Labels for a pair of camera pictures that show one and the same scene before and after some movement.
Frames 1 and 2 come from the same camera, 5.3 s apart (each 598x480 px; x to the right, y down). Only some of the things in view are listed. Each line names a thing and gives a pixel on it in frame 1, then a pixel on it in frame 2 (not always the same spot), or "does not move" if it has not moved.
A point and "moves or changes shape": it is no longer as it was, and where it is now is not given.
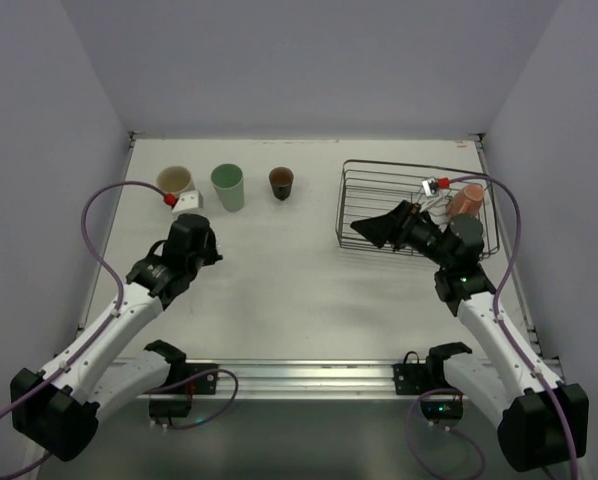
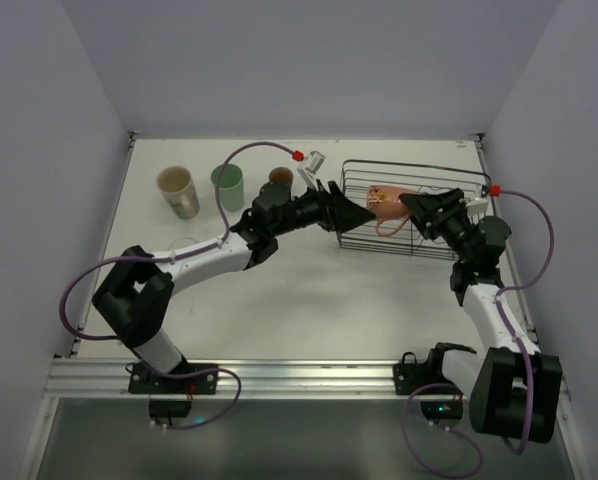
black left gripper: x=211 y=248 to x=326 y=208
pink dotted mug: x=467 y=201 moves or changes shape
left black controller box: x=169 y=408 does not move
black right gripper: x=398 y=226 to x=443 y=214
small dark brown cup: x=281 y=179 does not move
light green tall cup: x=228 y=181 does not move
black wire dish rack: x=373 y=187 does not move
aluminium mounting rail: x=305 y=379 does not move
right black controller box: x=436 y=410 does not move
